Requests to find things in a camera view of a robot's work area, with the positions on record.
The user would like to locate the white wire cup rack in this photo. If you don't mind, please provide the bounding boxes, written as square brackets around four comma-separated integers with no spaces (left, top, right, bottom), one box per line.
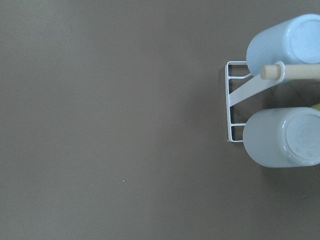
[224,60,320,143]

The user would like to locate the blue cup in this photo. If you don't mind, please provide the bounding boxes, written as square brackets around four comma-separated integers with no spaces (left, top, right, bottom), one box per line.
[246,14,320,76]

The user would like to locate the white cup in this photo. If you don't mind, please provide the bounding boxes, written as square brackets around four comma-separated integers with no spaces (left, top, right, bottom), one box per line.
[243,107,320,168]

